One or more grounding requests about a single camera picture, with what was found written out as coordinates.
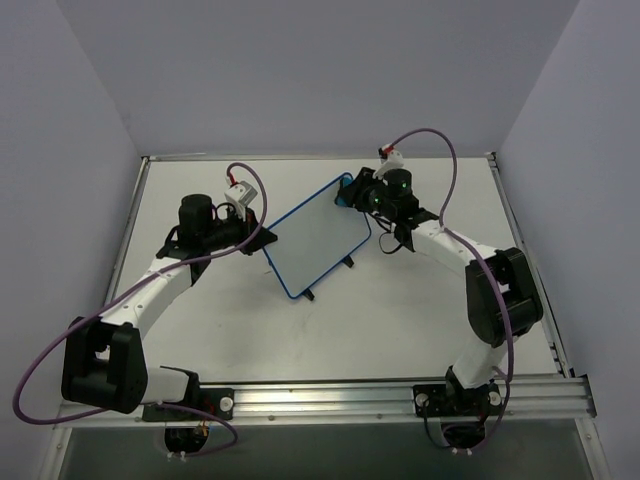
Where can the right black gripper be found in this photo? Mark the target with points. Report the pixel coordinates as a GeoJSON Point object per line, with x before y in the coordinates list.
{"type": "Point", "coordinates": [355, 189]}

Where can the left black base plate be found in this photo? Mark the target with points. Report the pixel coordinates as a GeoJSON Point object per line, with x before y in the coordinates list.
{"type": "Point", "coordinates": [216, 401]}

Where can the black whiteboard foot left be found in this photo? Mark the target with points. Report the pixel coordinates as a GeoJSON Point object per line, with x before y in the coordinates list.
{"type": "Point", "coordinates": [310, 295]}

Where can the black whiteboard foot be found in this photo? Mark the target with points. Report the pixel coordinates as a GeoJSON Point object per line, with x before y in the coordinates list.
{"type": "Point", "coordinates": [310, 295]}
{"type": "Point", "coordinates": [350, 261]}

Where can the black whiteboard foot right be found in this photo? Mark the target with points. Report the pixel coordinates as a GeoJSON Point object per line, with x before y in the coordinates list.
{"type": "Point", "coordinates": [350, 261]}

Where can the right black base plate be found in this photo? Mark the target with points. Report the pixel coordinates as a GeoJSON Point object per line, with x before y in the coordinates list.
{"type": "Point", "coordinates": [439, 400]}

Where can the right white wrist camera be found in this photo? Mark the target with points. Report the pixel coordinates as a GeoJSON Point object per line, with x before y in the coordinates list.
{"type": "Point", "coordinates": [390, 160]}

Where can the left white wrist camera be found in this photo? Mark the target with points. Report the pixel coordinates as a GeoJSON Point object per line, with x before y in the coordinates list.
{"type": "Point", "coordinates": [240, 195]}

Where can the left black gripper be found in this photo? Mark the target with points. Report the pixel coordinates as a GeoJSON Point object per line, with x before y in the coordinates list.
{"type": "Point", "coordinates": [253, 232]}

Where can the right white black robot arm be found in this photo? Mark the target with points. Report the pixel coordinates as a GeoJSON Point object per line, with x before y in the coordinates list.
{"type": "Point", "coordinates": [502, 302]}

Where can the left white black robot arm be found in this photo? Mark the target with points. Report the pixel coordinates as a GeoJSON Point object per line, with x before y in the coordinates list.
{"type": "Point", "coordinates": [104, 362]}

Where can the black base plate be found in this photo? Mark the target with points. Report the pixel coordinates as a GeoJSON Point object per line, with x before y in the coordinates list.
{"type": "Point", "coordinates": [216, 401]}
{"type": "Point", "coordinates": [439, 400]}

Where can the aluminium front rail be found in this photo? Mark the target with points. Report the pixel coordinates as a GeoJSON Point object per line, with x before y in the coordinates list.
{"type": "Point", "coordinates": [527, 397]}

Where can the blue framed whiteboard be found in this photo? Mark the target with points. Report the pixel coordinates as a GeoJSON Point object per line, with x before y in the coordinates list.
{"type": "Point", "coordinates": [313, 239]}

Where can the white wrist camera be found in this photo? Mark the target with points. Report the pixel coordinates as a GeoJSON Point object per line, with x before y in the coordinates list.
{"type": "Point", "coordinates": [390, 160]}
{"type": "Point", "coordinates": [240, 195]}

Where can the blue bone-shaped eraser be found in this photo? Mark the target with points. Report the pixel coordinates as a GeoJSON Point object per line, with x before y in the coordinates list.
{"type": "Point", "coordinates": [343, 197]}

